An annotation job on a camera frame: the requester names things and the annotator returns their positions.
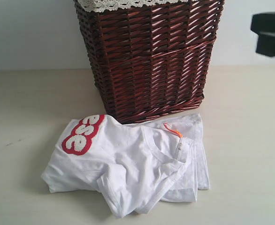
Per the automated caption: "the white t-shirt red lettering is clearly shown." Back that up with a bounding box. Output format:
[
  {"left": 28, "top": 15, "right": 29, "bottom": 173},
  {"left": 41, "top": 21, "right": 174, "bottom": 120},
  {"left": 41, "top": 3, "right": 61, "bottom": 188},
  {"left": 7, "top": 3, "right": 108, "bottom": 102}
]
[{"left": 41, "top": 114, "right": 210, "bottom": 218}]

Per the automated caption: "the dark brown wicker basket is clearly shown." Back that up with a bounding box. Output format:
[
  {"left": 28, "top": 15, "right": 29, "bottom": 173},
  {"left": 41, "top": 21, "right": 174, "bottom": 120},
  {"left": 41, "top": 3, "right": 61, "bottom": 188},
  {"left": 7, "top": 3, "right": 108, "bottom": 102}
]
[{"left": 75, "top": 0, "right": 224, "bottom": 124}]

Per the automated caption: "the orange garment tag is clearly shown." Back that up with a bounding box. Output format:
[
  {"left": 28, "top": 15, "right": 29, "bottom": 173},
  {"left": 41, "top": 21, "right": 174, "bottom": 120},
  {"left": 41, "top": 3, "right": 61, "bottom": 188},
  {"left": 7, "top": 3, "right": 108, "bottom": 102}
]
[{"left": 163, "top": 123, "right": 183, "bottom": 138}]

